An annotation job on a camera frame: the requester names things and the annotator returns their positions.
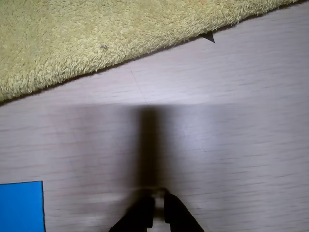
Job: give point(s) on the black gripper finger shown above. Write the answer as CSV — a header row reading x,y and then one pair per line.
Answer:
x,y
179,215
138,215

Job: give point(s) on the yellow towel with black trim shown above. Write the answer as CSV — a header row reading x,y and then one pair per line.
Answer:
x,y
96,36

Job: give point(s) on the blue paper sheet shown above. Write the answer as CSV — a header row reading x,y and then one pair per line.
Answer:
x,y
20,206

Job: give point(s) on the black tape marker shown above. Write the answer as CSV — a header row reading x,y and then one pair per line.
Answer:
x,y
209,37

